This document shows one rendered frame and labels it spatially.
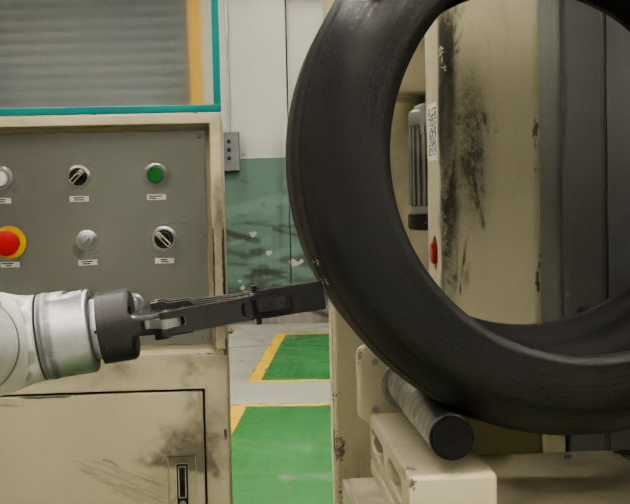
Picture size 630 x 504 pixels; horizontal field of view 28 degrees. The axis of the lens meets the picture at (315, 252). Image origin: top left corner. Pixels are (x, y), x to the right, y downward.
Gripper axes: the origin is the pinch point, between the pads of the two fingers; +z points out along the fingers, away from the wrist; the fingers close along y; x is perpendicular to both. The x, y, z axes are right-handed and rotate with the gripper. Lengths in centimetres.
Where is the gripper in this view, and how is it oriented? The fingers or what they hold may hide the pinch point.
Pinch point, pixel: (290, 299)
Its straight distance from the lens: 131.9
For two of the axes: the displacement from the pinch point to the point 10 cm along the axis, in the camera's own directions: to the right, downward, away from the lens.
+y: -0.6, -0.5, 10.0
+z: 9.9, -1.5, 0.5
